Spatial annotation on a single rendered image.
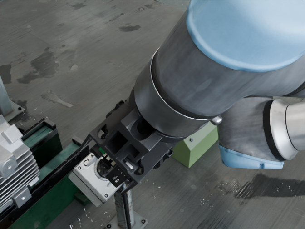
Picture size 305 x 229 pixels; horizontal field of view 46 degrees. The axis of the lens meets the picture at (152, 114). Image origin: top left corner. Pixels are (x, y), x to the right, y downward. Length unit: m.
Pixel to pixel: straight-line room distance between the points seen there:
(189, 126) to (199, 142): 0.57
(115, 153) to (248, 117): 0.38
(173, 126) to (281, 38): 0.12
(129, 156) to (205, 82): 0.15
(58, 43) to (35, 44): 0.08
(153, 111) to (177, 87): 0.04
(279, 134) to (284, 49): 0.45
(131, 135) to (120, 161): 0.05
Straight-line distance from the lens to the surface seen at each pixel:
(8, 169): 0.62
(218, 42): 0.22
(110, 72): 1.19
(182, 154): 0.88
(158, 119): 0.30
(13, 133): 0.63
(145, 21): 1.45
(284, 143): 0.67
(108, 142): 0.36
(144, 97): 0.30
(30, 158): 0.65
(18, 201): 0.68
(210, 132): 0.90
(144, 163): 0.37
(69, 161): 0.77
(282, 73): 0.25
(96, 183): 0.56
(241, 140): 0.69
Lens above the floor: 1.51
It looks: 44 degrees down
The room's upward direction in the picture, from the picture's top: 1 degrees counter-clockwise
